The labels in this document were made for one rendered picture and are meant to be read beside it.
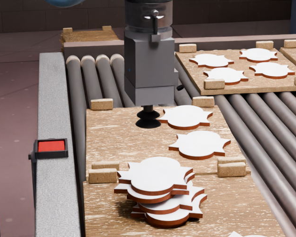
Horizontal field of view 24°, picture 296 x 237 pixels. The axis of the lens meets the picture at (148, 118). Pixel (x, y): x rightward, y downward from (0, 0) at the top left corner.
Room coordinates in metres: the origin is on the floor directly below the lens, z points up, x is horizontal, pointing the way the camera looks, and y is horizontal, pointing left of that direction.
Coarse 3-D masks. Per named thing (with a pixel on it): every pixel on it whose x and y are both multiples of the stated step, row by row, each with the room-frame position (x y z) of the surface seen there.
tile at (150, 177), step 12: (132, 168) 1.19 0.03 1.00; (144, 168) 1.19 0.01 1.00; (156, 168) 1.19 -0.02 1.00; (168, 168) 1.19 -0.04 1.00; (180, 168) 1.19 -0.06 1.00; (192, 168) 1.19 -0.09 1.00; (120, 180) 1.15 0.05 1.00; (132, 180) 1.14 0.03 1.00; (144, 180) 1.14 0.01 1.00; (156, 180) 1.14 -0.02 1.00; (168, 180) 1.14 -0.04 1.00; (180, 180) 1.14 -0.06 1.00; (144, 192) 1.10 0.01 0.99; (156, 192) 1.10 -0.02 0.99; (168, 192) 1.11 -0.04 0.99
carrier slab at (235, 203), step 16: (208, 176) 1.28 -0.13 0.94; (240, 176) 1.28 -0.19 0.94; (96, 192) 1.21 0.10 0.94; (112, 192) 1.21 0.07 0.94; (208, 192) 1.21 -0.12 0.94; (224, 192) 1.21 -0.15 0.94; (240, 192) 1.21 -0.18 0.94; (256, 192) 1.21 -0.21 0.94; (96, 208) 1.15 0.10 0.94; (112, 208) 1.15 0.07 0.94; (128, 208) 1.15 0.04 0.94; (208, 208) 1.15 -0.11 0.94; (224, 208) 1.15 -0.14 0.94; (240, 208) 1.15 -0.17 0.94; (256, 208) 1.15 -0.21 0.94; (96, 224) 1.09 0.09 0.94; (112, 224) 1.09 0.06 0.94; (128, 224) 1.09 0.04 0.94; (144, 224) 1.09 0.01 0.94; (192, 224) 1.09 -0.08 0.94; (208, 224) 1.09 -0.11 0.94; (224, 224) 1.09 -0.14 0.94; (240, 224) 1.09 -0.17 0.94; (256, 224) 1.09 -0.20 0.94; (272, 224) 1.09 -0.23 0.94
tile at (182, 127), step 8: (168, 112) 1.63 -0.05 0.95; (176, 112) 1.63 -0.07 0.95; (184, 112) 1.63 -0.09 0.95; (192, 112) 1.63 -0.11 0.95; (200, 112) 1.63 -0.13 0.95; (208, 112) 1.63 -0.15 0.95; (160, 120) 1.59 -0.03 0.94; (168, 120) 1.58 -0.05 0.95; (176, 120) 1.58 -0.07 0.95; (184, 120) 1.58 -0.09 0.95; (192, 120) 1.58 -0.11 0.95; (200, 120) 1.58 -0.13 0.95; (176, 128) 1.54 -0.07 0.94; (184, 128) 1.54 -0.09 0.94; (192, 128) 1.54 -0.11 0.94
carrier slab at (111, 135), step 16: (96, 112) 1.66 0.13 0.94; (112, 112) 1.66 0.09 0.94; (128, 112) 1.66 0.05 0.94; (160, 112) 1.66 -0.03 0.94; (96, 128) 1.55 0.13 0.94; (112, 128) 1.55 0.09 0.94; (128, 128) 1.55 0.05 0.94; (144, 128) 1.55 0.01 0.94; (160, 128) 1.55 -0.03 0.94; (208, 128) 1.55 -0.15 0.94; (224, 128) 1.55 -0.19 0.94; (96, 144) 1.45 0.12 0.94; (112, 144) 1.45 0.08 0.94; (128, 144) 1.45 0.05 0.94; (144, 144) 1.45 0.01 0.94; (160, 144) 1.45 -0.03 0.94; (96, 160) 1.36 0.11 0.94; (112, 160) 1.36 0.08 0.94; (128, 160) 1.36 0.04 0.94; (192, 160) 1.36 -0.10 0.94; (208, 160) 1.36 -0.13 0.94
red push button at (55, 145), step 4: (40, 144) 1.47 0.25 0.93; (44, 144) 1.47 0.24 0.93; (48, 144) 1.47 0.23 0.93; (52, 144) 1.47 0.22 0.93; (56, 144) 1.47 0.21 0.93; (60, 144) 1.47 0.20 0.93; (40, 148) 1.45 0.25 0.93; (44, 148) 1.45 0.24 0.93; (48, 148) 1.45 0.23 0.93; (52, 148) 1.45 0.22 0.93; (56, 148) 1.45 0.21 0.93; (60, 148) 1.45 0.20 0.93
